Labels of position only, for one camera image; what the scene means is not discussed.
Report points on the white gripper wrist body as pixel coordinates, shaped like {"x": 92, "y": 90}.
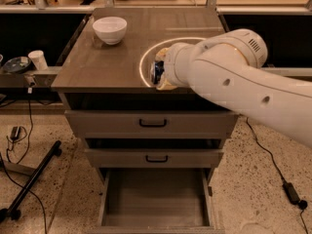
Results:
{"x": 172, "y": 63}

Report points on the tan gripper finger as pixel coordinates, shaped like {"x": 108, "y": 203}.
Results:
{"x": 165, "y": 85}
{"x": 160, "y": 56}

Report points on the blue pepsi can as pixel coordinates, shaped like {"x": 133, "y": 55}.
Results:
{"x": 156, "y": 71}

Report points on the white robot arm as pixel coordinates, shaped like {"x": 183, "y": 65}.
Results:
{"x": 226, "y": 70}

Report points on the grey drawer cabinet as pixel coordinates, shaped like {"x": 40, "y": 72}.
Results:
{"x": 99, "y": 77}

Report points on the grey top drawer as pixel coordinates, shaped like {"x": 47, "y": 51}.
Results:
{"x": 151, "y": 124}

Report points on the grey middle drawer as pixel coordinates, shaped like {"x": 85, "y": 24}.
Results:
{"x": 154, "y": 158}

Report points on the open grey bottom drawer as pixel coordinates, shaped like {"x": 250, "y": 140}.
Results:
{"x": 156, "y": 201}

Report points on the white ceramic bowl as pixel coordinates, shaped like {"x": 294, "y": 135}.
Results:
{"x": 110, "y": 30}

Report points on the white paper cup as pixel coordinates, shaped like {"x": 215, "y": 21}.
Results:
{"x": 38, "y": 59}

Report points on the dark blue plate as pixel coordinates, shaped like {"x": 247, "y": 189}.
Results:
{"x": 17, "y": 65}

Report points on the black power adapter left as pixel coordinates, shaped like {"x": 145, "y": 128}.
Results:
{"x": 15, "y": 133}

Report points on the black power adapter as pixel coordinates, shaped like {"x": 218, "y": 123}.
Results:
{"x": 291, "y": 193}
{"x": 15, "y": 133}

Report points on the black power adapter right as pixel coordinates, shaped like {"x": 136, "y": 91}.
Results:
{"x": 291, "y": 193}

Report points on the black stand leg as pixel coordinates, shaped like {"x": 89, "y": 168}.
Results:
{"x": 13, "y": 211}

